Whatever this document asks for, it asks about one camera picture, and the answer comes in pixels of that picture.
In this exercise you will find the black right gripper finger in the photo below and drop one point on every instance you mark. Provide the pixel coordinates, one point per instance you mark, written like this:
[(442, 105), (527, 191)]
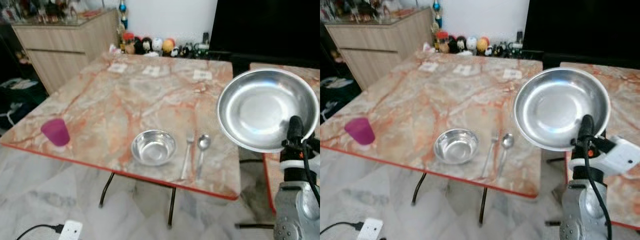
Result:
[(295, 129), (586, 129)]

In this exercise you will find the large steel plate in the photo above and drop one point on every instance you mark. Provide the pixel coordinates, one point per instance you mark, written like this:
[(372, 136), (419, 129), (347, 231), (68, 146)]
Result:
[(260, 107), (557, 107)]

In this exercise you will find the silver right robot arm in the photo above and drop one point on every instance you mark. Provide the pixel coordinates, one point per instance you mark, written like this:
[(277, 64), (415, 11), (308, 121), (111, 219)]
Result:
[(295, 210), (580, 210)]

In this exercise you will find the purple plastic cup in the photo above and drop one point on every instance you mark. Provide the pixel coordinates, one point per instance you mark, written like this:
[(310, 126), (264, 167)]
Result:
[(56, 132), (361, 131)]

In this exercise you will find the steel spoon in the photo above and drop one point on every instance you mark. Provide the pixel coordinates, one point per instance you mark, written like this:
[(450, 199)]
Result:
[(203, 142), (507, 141)]

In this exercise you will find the steel fork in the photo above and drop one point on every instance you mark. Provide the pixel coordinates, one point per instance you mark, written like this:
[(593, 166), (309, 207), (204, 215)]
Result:
[(492, 150), (189, 150)]

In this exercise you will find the white paper label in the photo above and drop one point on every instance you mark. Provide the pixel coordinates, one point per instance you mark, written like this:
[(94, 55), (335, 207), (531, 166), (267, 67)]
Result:
[(512, 74), (151, 71), (118, 68), (428, 67), (462, 70), (202, 75)]

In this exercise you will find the black television screen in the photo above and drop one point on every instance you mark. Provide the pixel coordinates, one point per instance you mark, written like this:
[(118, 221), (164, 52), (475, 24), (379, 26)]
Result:
[(580, 25), (265, 25)]

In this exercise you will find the light wooden cabinet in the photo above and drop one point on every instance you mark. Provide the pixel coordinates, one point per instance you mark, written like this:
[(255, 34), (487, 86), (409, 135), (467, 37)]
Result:
[(380, 50), (60, 50)]

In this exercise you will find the small steel bowl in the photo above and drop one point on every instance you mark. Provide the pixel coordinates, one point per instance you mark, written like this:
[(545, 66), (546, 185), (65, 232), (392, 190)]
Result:
[(153, 147), (456, 146)]

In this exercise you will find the orange yellow round figurine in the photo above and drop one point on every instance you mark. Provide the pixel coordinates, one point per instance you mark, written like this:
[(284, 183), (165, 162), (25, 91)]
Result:
[(168, 46), (483, 45)]

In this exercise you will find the white round figurine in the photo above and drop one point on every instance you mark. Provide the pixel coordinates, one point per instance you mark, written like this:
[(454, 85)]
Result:
[(157, 46), (471, 44)]

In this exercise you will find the black round figurine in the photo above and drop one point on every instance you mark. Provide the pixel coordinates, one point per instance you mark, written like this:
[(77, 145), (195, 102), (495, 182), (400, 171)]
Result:
[(144, 46), (456, 44)]

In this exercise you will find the red hat figurine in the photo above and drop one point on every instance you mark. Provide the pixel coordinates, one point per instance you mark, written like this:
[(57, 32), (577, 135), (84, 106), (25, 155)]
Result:
[(442, 42), (129, 44)]

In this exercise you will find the tall blue figurine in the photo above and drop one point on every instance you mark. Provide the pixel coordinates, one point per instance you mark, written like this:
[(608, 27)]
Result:
[(123, 15), (437, 14)]

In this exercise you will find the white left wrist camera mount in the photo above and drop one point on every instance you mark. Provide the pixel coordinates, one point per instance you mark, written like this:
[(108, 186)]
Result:
[(370, 230), (70, 231)]

